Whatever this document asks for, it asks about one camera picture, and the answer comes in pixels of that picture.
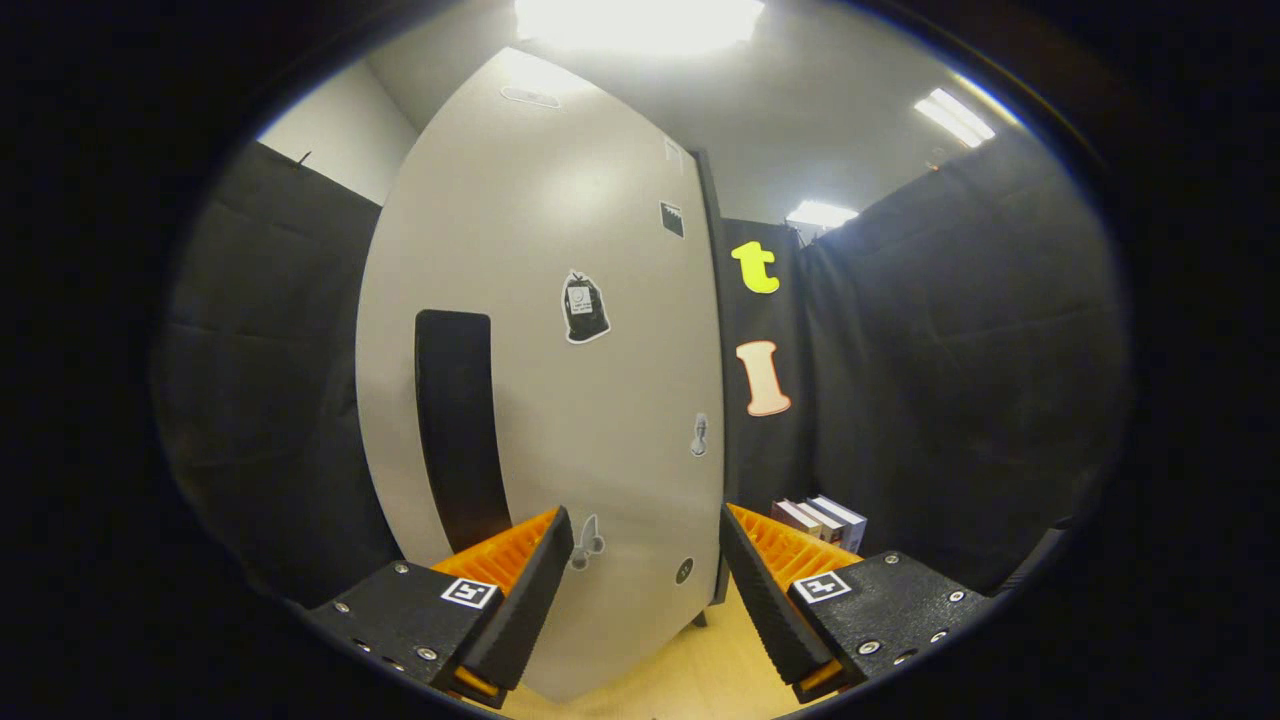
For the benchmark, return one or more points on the grey blue cover book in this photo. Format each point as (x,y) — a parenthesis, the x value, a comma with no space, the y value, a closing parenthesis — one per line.
(848,520)

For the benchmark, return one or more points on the beige cabinet door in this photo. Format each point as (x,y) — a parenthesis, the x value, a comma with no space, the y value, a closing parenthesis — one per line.
(620,450)

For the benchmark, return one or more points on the large bright ceiling light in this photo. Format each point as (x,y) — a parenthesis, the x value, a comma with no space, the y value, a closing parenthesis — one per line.
(640,22)

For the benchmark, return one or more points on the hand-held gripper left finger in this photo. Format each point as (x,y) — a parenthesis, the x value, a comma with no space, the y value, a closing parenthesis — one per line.
(530,600)

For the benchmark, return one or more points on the black backdrop cloth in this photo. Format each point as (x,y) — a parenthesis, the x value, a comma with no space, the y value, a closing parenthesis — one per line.
(950,380)

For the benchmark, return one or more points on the white cover book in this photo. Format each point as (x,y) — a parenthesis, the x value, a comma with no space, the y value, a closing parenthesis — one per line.
(825,522)

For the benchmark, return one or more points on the dark grey cabinet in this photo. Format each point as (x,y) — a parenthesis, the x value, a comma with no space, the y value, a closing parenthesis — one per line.
(730,500)

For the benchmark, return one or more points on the small rectangular ceiling light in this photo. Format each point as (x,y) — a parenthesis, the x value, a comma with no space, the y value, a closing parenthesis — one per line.
(822,214)

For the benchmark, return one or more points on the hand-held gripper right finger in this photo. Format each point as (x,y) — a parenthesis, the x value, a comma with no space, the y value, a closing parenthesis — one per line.
(765,600)

